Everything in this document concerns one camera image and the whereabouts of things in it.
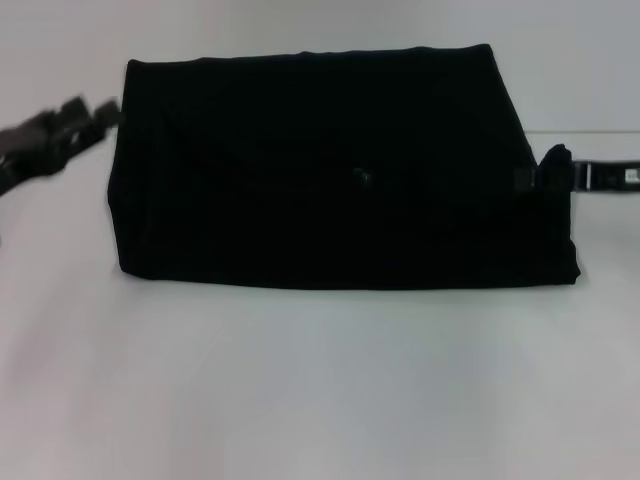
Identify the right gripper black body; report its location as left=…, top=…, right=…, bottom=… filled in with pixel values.
left=571, top=158, right=640, bottom=195

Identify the black shirt with FREE print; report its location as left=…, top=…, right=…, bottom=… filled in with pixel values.
left=106, top=43, right=583, bottom=292

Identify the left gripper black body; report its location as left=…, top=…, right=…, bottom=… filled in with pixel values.
left=0, top=111, right=105, bottom=187

